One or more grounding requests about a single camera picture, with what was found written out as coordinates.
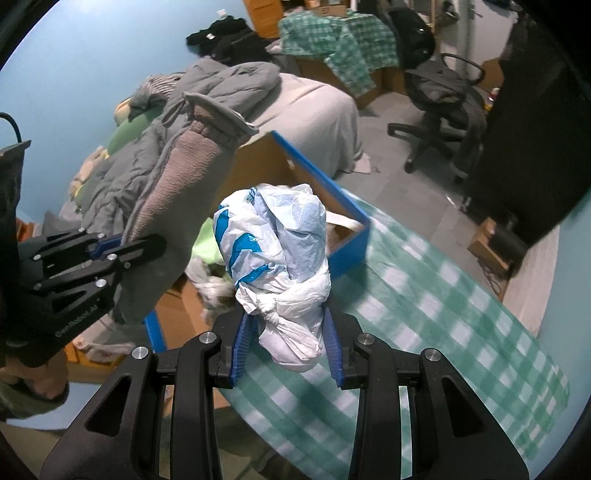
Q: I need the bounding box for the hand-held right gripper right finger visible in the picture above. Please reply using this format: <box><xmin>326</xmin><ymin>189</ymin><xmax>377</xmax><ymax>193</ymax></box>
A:
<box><xmin>323</xmin><ymin>308</ymin><xmax>529</xmax><ymax>480</ymax></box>

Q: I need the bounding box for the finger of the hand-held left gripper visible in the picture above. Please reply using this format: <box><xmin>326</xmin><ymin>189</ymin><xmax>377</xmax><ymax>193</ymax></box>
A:
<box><xmin>18</xmin><ymin>228</ymin><xmax>124</xmax><ymax>278</ymax></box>
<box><xmin>32</xmin><ymin>234</ymin><xmax>168</xmax><ymax>340</ymax></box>

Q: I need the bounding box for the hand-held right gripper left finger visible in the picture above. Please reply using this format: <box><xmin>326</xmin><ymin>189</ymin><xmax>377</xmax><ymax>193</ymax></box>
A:
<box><xmin>39</xmin><ymin>307</ymin><xmax>252</xmax><ymax>480</ymax></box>

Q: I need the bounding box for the grey-brown towel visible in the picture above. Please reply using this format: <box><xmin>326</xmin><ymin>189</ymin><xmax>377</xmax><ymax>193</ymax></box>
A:
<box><xmin>115</xmin><ymin>91</ymin><xmax>260</xmax><ymax>325</ymax></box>

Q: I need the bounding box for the white and blue plastic bag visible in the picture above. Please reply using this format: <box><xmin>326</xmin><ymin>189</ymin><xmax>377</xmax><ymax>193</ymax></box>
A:
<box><xmin>213</xmin><ymin>183</ymin><xmax>333</xmax><ymax>374</ymax></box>

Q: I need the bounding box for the blue-rimmed cardboard box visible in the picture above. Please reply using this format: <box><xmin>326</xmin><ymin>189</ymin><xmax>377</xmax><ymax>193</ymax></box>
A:
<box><xmin>143</xmin><ymin>130</ymin><xmax>371</xmax><ymax>352</ymax></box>

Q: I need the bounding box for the person's left forearm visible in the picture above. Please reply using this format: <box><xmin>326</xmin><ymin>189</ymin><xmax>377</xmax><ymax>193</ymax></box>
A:
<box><xmin>0</xmin><ymin>381</ymin><xmax>65</xmax><ymax>422</ymax></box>

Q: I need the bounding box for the person's left hand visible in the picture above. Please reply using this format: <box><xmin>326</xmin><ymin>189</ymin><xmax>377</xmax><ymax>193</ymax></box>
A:
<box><xmin>9</xmin><ymin>351</ymin><xmax>71</xmax><ymax>401</ymax></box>

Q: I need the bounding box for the crumpled white patterned cloth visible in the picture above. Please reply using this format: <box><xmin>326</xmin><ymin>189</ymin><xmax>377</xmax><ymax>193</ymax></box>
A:
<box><xmin>193</xmin><ymin>267</ymin><xmax>239</xmax><ymax>320</ymax></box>

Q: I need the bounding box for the light green cloth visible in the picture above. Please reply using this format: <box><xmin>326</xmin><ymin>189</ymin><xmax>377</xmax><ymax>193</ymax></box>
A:
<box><xmin>191</xmin><ymin>220</ymin><xmax>228</xmax><ymax>274</ymax></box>

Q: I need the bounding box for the yellowish plush toy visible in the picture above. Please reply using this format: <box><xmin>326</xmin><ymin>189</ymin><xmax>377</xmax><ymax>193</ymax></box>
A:
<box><xmin>69</xmin><ymin>147</ymin><xmax>108</xmax><ymax>200</ymax></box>

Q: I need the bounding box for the green checkered tablecloth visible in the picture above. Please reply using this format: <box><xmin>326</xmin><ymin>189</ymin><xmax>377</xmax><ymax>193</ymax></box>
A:
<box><xmin>216</xmin><ymin>185</ymin><xmax>572</xmax><ymax>480</ymax></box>

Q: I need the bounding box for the grey quilt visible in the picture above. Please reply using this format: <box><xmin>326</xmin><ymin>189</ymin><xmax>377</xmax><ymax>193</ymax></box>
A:
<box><xmin>58</xmin><ymin>61</ymin><xmax>283</xmax><ymax>232</ymax></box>

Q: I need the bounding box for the green pillow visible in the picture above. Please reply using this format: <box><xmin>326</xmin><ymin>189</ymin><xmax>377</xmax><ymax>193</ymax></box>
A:
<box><xmin>105</xmin><ymin>112</ymin><xmax>154</xmax><ymax>154</ymax></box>

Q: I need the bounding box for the striped cloth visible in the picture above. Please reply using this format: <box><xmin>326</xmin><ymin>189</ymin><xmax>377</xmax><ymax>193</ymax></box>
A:
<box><xmin>133</xmin><ymin>73</ymin><xmax>186</xmax><ymax>103</ymax></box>

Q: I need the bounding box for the small cardboard box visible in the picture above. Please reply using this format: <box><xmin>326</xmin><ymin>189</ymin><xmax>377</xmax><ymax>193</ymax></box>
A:
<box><xmin>467</xmin><ymin>217</ymin><xmax>514</xmax><ymax>278</ymax></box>

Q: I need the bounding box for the black cylinder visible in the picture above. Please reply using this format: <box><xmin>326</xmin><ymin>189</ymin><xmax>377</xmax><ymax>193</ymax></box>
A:
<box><xmin>491</xmin><ymin>222</ymin><xmax>528</xmax><ymax>265</ymax></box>

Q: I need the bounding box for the bed with grey sheet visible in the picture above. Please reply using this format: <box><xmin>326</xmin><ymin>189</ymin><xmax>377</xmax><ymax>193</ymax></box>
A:
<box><xmin>238</xmin><ymin>73</ymin><xmax>366</xmax><ymax>178</ymax></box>

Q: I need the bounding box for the pile of black clothes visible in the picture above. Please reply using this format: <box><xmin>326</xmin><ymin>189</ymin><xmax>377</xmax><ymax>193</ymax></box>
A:
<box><xmin>186</xmin><ymin>16</ymin><xmax>274</xmax><ymax>66</ymax></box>

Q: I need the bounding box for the large cardboard box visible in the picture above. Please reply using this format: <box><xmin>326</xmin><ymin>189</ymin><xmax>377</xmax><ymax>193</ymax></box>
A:
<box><xmin>294</xmin><ymin>54</ymin><xmax>385</xmax><ymax>110</ymax></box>

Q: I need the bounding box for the wooden wardrobe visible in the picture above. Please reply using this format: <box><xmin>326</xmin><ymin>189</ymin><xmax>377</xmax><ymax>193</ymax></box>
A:
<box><xmin>242</xmin><ymin>0</ymin><xmax>297</xmax><ymax>38</ymax></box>

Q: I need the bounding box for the black office chair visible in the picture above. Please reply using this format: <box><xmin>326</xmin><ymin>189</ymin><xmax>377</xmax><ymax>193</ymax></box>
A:
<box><xmin>387</xmin><ymin>8</ymin><xmax>491</xmax><ymax>186</ymax></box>

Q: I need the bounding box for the black hanging coat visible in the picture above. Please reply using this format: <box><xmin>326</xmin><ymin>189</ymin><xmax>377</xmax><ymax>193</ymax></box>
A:
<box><xmin>465</xmin><ymin>0</ymin><xmax>591</xmax><ymax>246</ymax></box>

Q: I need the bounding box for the green checkered cloth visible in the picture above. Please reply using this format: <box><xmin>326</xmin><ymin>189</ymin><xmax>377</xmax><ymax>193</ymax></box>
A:
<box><xmin>278</xmin><ymin>10</ymin><xmax>401</xmax><ymax>96</ymax></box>

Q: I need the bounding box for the black cable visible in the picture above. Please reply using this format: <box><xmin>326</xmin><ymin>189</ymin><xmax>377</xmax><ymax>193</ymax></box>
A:
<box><xmin>0</xmin><ymin>112</ymin><xmax>22</xmax><ymax>145</ymax></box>

